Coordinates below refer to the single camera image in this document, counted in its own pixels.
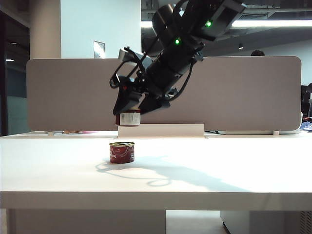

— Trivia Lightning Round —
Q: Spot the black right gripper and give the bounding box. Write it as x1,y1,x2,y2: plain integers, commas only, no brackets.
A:
112,72,178,116

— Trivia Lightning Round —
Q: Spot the tomato can with white label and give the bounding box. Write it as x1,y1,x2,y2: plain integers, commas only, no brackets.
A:
115,110,141,127

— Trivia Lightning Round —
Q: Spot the red printed tomato can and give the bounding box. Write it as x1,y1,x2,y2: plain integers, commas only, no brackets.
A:
109,142,135,164

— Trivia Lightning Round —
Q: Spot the grey fabric desk divider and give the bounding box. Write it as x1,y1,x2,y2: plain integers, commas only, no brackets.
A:
26,56,302,133

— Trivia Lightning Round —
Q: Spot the flat white device behind divider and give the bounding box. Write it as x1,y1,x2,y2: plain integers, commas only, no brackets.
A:
219,128,301,136

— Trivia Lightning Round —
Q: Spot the white desk support panel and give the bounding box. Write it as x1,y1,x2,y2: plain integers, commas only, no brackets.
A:
6,209,167,234

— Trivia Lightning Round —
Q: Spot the seated person in dark clothes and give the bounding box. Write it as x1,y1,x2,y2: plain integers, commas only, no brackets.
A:
300,82,312,119

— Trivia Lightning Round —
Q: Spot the black looped camera cable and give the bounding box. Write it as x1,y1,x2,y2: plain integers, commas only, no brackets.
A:
109,62,128,89

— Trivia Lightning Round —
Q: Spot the white cable tray flap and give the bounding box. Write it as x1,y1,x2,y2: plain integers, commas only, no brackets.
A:
117,123,205,137

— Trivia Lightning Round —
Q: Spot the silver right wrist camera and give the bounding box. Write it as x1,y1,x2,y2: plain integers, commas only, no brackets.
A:
118,47,147,68

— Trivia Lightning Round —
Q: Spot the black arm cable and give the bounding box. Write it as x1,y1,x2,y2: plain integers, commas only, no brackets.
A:
168,56,203,102

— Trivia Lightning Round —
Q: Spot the framed wall poster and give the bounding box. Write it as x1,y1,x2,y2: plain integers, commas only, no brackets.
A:
93,40,106,59

